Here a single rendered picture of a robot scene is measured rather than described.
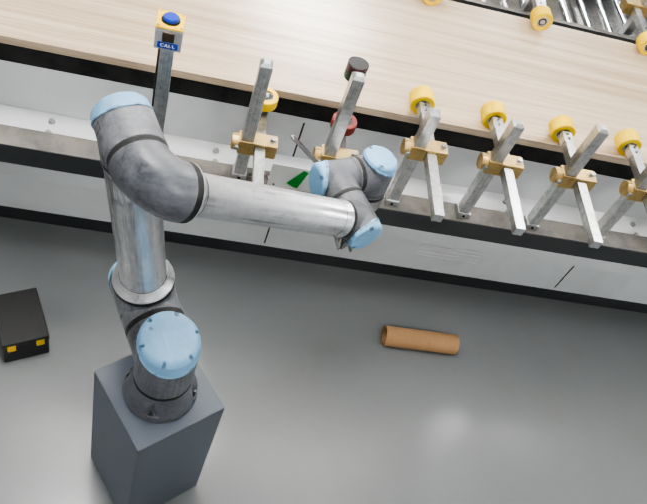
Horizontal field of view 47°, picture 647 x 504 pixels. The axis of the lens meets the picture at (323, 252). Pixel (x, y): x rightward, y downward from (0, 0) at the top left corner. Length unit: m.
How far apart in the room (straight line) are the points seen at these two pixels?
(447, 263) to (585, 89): 0.85
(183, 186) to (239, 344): 1.54
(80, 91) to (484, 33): 1.47
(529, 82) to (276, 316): 1.28
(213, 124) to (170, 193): 1.17
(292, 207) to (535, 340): 1.95
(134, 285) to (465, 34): 1.66
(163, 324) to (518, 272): 1.80
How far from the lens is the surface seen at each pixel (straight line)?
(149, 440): 1.98
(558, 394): 3.23
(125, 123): 1.40
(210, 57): 2.42
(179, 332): 1.81
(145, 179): 1.34
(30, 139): 2.39
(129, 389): 1.98
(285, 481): 2.64
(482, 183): 2.41
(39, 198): 2.92
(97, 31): 2.45
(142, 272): 1.75
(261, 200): 1.48
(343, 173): 1.78
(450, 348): 3.02
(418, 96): 2.43
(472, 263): 3.12
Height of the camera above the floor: 2.43
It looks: 50 degrees down
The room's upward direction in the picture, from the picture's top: 24 degrees clockwise
